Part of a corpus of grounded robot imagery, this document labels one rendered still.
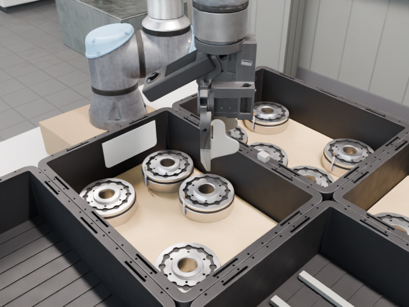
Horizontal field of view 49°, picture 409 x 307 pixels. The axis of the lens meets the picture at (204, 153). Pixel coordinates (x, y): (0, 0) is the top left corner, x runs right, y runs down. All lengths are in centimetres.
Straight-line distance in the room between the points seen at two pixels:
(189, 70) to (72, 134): 57
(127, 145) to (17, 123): 200
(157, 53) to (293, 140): 38
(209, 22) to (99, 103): 59
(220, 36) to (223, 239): 35
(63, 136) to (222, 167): 45
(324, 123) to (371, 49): 189
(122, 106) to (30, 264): 48
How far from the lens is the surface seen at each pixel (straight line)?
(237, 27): 60
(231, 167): 84
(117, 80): 109
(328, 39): 305
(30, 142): 133
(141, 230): 80
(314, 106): 106
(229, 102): 66
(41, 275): 77
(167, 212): 83
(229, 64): 64
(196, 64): 63
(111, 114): 112
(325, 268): 76
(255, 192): 82
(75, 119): 121
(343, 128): 103
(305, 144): 102
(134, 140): 91
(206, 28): 60
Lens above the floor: 139
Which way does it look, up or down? 35 degrees down
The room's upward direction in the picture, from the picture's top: straight up
